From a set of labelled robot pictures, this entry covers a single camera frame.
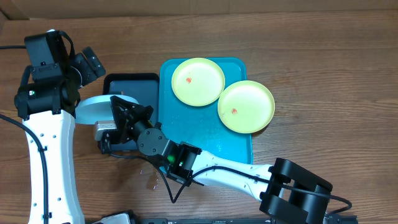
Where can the yellow plate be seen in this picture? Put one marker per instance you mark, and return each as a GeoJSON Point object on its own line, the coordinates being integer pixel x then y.
{"type": "Point", "coordinates": [198, 81]}
{"type": "Point", "coordinates": [246, 107]}

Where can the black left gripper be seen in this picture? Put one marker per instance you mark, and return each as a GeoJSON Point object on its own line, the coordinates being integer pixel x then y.
{"type": "Point", "coordinates": [81, 61]}

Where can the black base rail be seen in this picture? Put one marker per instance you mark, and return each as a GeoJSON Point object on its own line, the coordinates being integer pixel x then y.
{"type": "Point", "coordinates": [130, 218]}

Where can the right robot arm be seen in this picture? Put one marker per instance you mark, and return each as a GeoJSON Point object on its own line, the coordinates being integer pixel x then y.
{"type": "Point", "coordinates": [287, 192]}

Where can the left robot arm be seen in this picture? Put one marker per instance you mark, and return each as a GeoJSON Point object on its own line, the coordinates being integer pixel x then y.
{"type": "Point", "coordinates": [46, 101]}

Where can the teal plastic tray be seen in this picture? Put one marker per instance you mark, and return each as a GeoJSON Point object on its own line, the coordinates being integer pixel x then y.
{"type": "Point", "coordinates": [198, 126]}

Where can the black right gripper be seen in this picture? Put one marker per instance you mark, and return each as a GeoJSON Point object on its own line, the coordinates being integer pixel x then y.
{"type": "Point", "coordinates": [125, 121]}

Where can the light blue plate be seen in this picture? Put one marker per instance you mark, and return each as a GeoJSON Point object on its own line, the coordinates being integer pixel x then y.
{"type": "Point", "coordinates": [97, 108]}

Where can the black water tray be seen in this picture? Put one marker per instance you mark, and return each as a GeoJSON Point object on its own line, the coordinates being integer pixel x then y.
{"type": "Point", "coordinates": [144, 87]}

